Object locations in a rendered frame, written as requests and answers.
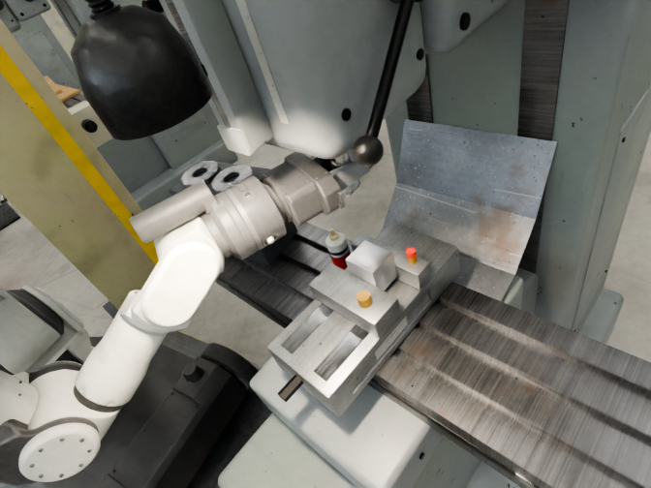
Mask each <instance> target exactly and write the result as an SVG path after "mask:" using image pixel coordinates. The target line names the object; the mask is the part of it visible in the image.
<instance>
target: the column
mask: <svg viewBox="0 0 651 488"><path fill-rule="evenodd" d="M424 54H425V64H426V70H425V78H424V81H423V83H422V85H421V86H420V87H419V89H418V90H417V91H416V92H415V93H414V94H413V95H411V96H410V97H409V98H408V99H407V100H406V101H405V102H404V103H402V104H401V105H400V106H399V107H398V108H397V109H395V110H394V111H393V112H392V113H391V114H390V115H389V116H387V117H386V123H387V133H388V139H389V144H390V150H391V155H392V160H393V165H394V171H395V176H396V182H397V174H398V167H399V159H400V152H401V144H402V137H403V130H404V122H405V119H409V120H414V121H420V122H427V123H434V124H441V125H449V126H453V127H460V128H467V129H473V130H480V131H487V132H492V133H499V134H506V135H512V136H518V137H530V138H536V139H543V140H550V141H557V146H556V149H555V153H554V156H553V160H552V163H551V167H550V171H549V174H548V177H547V180H546V184H545V187H544V191H543V195H542V201H541V204H540V208H539V211H538V215H537V218H536V221H535V223H534V226H533V229H532V231H531V234H530V237H529V239H528V242H527V245H526V247H525V250H524V253H523V255H522V258H521V261H520V263H519V265H518V268H521V269H524V270H527V271H530V272H532V273H534V274H537V275H538V277H539V282H538V290H537V298H536V305H535V313H534V315H535V316H537V317H540V318H542V319H545V320H549V321H551V322H554V323H556V324H558V325H561V326H563V327H566V328H568V329H570V330H572V331H575V332H577V333H579V332H580V330H581V328H582V326H583V324H584V323H585V322H586V320H587V318H588V316H589V314H590V312H591V310H592V308H593V306H594V304H595V302H596V300H597V298H598V296H599V294H600V293H601V291H602V289H603V287H604V285H605V279H606V276H607V273H608V269H609V267H610V264H611V260H612V257H613V254H614V251H615V247H616V244H617V241H618V237H619V234H620V231H621V228H622V225H623V222H624V218H625V215H626V212H627V208H628V205H629V202H630V199H631V195H632V192H633V189H634V185H635V183H636V177H637V174H638V171H639V167H640V164H641V161H642V157H643V154H644V151H645V148H646V144H647V141H648V139H649V135H650V132H651V0H511V1H509V2H508V3H507V4H506V5H505V6H504V7H502V8H501V9H500V10H499V11H498V12H497V13H495V14H494V15H493V16H492V17H491V18H490V19H488V20H487V21H486V22H485V23H484V24H483V25H481V26H480V27H479V28H478V29H477V30H476V31H474V32H473V33H472V34H471V35H470V36H469V37H467V38H466V39H465V40H464V41H463V42H462V43H460V44H459V45H458V46H457V47H456V48H455V49H453V50H451V51H450V52H448V53H444V54H430V53H424Z"/></svg>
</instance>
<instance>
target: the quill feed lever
mask: <svg viewBox="0 0 651 488"><path fill-rule="evenodd" d="M389 1H391V2H393V3H400V5H399V9H398V13H397V17H396V20H395V23H394V27H393V31H392V35H391V39H390V43H389V46H388V50H387V57H386V61H385V65H384V67H383V71H382V75H381V79H380V83H379V86H378V90H377V94H376V98H375V102H374V106H373V108H372V112H371V116H370V120H369V124H368V128H367V131H366V135H365V136H362V137H359V138H358V139H357V140H356V142H355V143H354V146H353V156H354V159H355V160H356V162H357V163H358V164H360V165H362V166H364V167H372V166H374V165H376V164H378V163H379V162H380V160H381V159H382V157H383V154H384V147H383V145H382V143H381V141H380V140H379V139H378V135H379V132H380V129H381V125H382V122H383V118H384V114H385V110H386V107H387V103H388V96H389V93H390V89H391V86H392V82H393V79H394V75H395V71H396V68H397V64H398V60H399V56H400V53H401V49H402V46H403V42H404V39H405V35H406V31H407V27H408V24H409V20H410V16H411V13H412V9H413V6H414V2H421V1H423V0H389Z"/></svg>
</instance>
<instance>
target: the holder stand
mask: <svg viewBox="0 0 651 488"><path fill-rule="evenodd" d="M268 170H270V168H256V167H248V166H246V165H233V164H225V163H217V162H214V161H201V162H200V163H199V164H197V165H195V166H193V167H191V168H189V169H188V170H187V171H186V172H185V173H184V174H183V175H182V178H181V180H179V181H178V182H177V183H176V184H175V185H174V186H173V187H171V188H170V189H169V192H170V194H171V196H174V195H175V194H177V193H179V192H181V191H183V190H185V189H187V188H189V187H191V186H193V185H195V184H197V183H198V182H200V181H202V180H203V181H204V183H205V184H206V186H207V187H208V189H209V190H210V192H211V194H212V195H213V196H216V195H218V194H219V193H221V192H223V191H225V190H227V189H229V188H230V187H232V186H234V185H236V184H237V183H239V182H241V181H243V180H245V179H247V178H249V177H251V176H252V175H253V176H255V177H257V178H258V179H259V180H260V182H261V183H264V177H263V173H265V172H267V171H268ZM285 226H286V230H287V234H286V235H284V236H283V237H281V238H279V239H278V240H276V241H274V242H273V243H272V244H269V245H267V246H266V247H264V248H262V249H260V250H259V251H258V252H256V253H254V254H253V255H251V256H249V257H248V258H246V259H248V260H251V261H254V262H258V263H261V264H265V265H268V266H270V265H272V264H273V262H274V261H275V260H276V259H277V257H278V256H279V255H280V254H281V252H282V251H283V250H284V248H285V247H286V246H287V245H288V243H289V242H290V241H291V240H292V238H293V237H294V236H295V234H296V233H297V229H296V227H295V224H294V223H293V222H290V223H287V222H285Z"/></svg>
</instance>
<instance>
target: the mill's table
mask: <svg viewBox="0 0 651 488"><path fill-rule="evenodd" d="M295 227H296V229H297V233H296V234H295V236H294V237H293V238H292V240H291V241H290V242H289V243H288V245H287V246H286V247H285V248H284V250H283V251H282V252H281V254H280V255H279V256H278V257H277V259H276V260H275V261H274V262H273V264H271V265H270V266H268V265H265V264H261V263H258V262H254V261H251V260H248V259H236V258H235V257H234V256H231V257H229V258H227V259H226V258H225V269H224V272H222V273H220V274H219V276H218V278H217V280H216V283H217V284H218V285H220V286H221V287H223V288H224V289H226V290H228V291H229V292H231V293H232V294H234V295H235V296H237V297H238V298H240V299H241V300H243V301H244V302H246V303H247V304H249V305H250V306H252V307H253V308H255V309H256V310H258V311H259V312H261V313H262V314H264V315H265V316H267V317H268V318H270V319H271V320H273V321H275V322H276V323H278V324H279V325H280V326H282V327H283V328H286V327H287V326H288V325H289V324H290V323H291V322H292V321H293V320H294V319H295V318H296V317H298V316H299V315H300V314H301V313H302V312H303V311H304V310H305V309H306V308H307V307H308V306H309V305H310V304H311V303H312V302H313V301H314V300H315V297H314V295H313V293H312V291H311V290H310V288H309V284H310V283H311V282H312V281H313V280H314V279H315V278H316V277H317V276H318V275H319V274H320V273H321V272H322V271H323V270H324V269H325V268H326V267H328V266H329V265H330V264H331V263H332V264H333V262H332V259H331V256H330V254H329V251H328V248H327V245H326V238H327V237H328V236H329V234H330V231H327V230H325V229H321V228H319V227H316V226H314V225H311V224H309V223H304V224H302V225H301V226H299V227H297V226H295ZM368 385H370V386H371V387H373V388H374V389H376V390H377V391H379V392H380V393H382V394H383V395H385V396H386V397H388V398H389V399H390V400H391V401H393V402H394V403H396V404H397V405H399V406H400V407H401V408H403V409H404V410H406V411H407V412H409V413H411V414H412V415H414V416H415V417H417V418H418V419H420V420H421V421H423V422H424V423H426V424H427V425H429V426H430V427H432V428H433V429H435V430H436V431H438V432H439V433H441V434H442V435H444V436H445V437H447V438H448V439H450V440H451V441H453V442H455V443H456V444H458V445H459V446H460V447H462V448H463V449H465V450H466V451H468V452H469V453H471V454H472V455H474V456H475V457H477V458H478V459H480V460H481V461H483V462H484V463H485V464H486V465H488V466H489V467H491V468H492V469H494V470H495V471H497V472H498V473H500V474H502V475H503V476H505V477H506V478H508V479H509V480H511V481H512V482H514V483H515V484H517V485H518V486H520V487H521V488H651V362H649V361H646V360H644V359H641V358H639V357H636V356H634V355H631V354H629V353H627V352H624V351H620V350H618V349H616V348H614V347H611V346H609V345H607V344H604V343H602V342H599V341H597V340H594V339H592V338H589V337H587V336H584V335H582V334H580V333H577V332H575V331H572V330H570V329H568V328H566V327H563V326H561V325H558V324H556V323H554V322H551V321H549V320H545V319H542V318H540V317H537V316H535V315H532V314H530V313H528V312H525V311H523V310H520V309H518V308H515V307H513V306H511V305H509V304H506V303H504V302H502V301H499V300H497V299H494V298H492V297H489V296H487V295H484V294H482V293H479V292H477V291H475V290H471V289H468V288H466V287H463V286H461V285H458V284H456V283H454V282H451V283H450V284H449V286H448V287H447V288H446V289H445V291H444V292H443V293H442V294H441V295H440V297H439V298H438V299H437V300H436V302H435V303H434V304H433V305H432V306H431V308H430V309H429V310H428V311H427V312H426V314H425V315H424V316H423V317H422V318H421V320H420V321H419V322H418V324H417V325H416V326H415V327H414V328H413V330H412V331H411V332H410V333H409V334H408V336H407V337H406V338H405V339H404V340H403V342H402V343H401V344H400V345H399V346H398V348H397V349H396V350H395V351H394V353H393V354H392V355H391V356H390V357H389V359H388V360H387V361H386V362H385V364H384V365H383V366H382V367H381V368H380V370H379V371H378V372H377V373H376V375H375V376H374V377H373V378H372V379H371V381H370V382H369V383H368Z"/></svg>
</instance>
